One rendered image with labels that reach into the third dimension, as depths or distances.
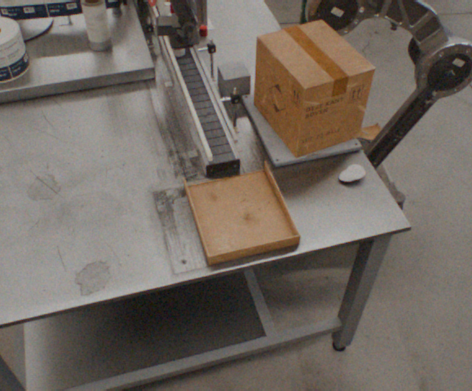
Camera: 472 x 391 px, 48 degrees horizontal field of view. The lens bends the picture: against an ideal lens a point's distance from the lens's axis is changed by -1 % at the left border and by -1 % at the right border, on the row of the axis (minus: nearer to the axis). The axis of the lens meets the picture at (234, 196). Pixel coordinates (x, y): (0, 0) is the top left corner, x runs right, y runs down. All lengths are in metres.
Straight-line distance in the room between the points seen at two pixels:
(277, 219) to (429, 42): 0.90
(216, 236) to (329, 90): 0.53
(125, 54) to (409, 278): 1.55
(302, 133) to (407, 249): 1.16
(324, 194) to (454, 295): 1.10
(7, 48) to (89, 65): 0.28
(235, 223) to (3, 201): 0.69
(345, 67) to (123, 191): 0.75
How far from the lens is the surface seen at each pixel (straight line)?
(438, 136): 3.27
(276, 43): 1.70
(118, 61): 2.08
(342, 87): 1.60
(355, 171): 1.67
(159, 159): 1.72
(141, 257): 1.47
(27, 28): 2.35
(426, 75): 2.11
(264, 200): 1.58
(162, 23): 1.82
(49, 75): 2.07
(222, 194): 1.59
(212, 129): 1.73
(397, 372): 2.30
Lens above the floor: 2.02
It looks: 48 degrees down
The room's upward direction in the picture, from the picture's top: 1 degrees clockwise
